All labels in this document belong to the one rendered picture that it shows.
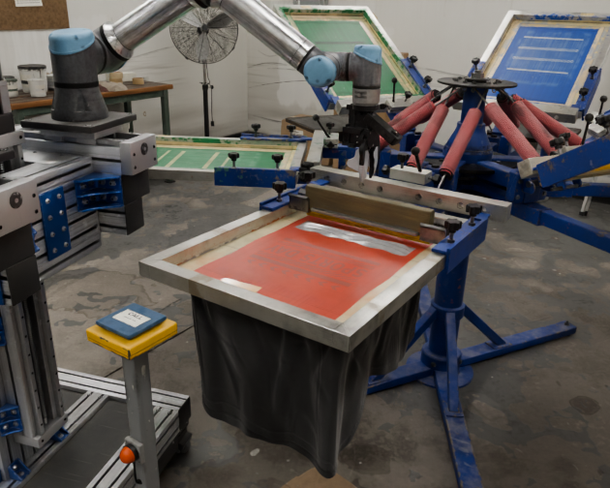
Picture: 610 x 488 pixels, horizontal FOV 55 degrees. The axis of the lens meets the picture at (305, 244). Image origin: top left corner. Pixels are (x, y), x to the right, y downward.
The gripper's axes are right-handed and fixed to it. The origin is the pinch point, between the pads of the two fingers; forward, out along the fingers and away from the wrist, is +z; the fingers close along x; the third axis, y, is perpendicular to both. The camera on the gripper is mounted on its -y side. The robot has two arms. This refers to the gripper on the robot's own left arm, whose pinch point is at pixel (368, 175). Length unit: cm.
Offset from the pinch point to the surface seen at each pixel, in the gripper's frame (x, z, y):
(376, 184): -21.5, 8.9, 8.0
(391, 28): -414, -25, 194
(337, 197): 2.0, 7.4, 8.9
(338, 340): 61, 15, -26
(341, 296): 41.5, 16.5, -15.7
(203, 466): 25, 111, 48
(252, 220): 21.2, 12.5, 25.8
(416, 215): 2.2, 8.0, -16.4
